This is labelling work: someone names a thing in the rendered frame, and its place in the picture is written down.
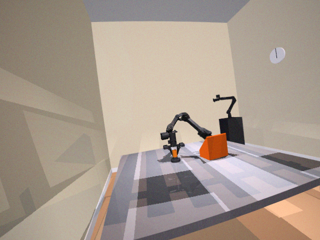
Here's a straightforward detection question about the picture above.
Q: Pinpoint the orange cylinder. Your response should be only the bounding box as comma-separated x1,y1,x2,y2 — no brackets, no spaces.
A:
172,149,178,158

